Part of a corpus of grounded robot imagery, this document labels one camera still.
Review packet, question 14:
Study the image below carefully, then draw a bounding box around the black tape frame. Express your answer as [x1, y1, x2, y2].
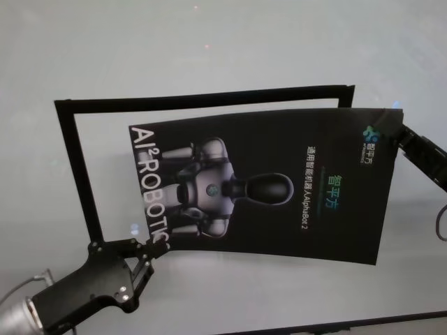
[54, 84, 356, 247]

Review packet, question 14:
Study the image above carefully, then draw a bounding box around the grey looped cable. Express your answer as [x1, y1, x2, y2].
[434, 205, 447, 241]

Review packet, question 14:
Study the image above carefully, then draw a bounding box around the black robot print poster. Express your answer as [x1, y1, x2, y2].
[128, 106, 406, 268]

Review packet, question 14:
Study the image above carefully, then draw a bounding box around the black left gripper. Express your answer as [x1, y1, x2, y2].
[33, 239, 170, 331]

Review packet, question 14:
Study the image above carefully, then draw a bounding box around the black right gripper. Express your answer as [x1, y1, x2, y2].
[370, 110, 447, 192]

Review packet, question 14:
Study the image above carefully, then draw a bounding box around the silver metal bracket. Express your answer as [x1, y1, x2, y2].
[33, 268, 53, 285]

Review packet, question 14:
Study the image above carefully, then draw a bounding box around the grey left arm cable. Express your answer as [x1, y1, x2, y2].
[0, 274, 41, 310]

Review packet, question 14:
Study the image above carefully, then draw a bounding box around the dark table edge trim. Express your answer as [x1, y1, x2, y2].
[258, 306, 447, 334]

